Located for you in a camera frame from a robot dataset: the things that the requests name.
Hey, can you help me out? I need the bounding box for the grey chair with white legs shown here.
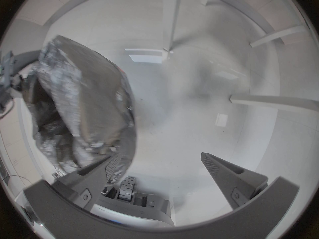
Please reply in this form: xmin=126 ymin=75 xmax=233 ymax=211
xmin=162 ymin=0 xmax=319 ymax=114

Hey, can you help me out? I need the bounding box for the black plastic bag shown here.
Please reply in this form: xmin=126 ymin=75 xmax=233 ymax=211
xmin=24 ymin=35 xmax=138 ymax=184

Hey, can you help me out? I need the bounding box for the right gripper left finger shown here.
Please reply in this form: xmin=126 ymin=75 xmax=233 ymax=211
xmin=53 ymin=152 xmax=122 ymax=208

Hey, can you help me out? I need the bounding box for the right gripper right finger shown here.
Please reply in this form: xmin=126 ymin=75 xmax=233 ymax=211
xmin=201 ymin=152 xmax=269 ymax=210

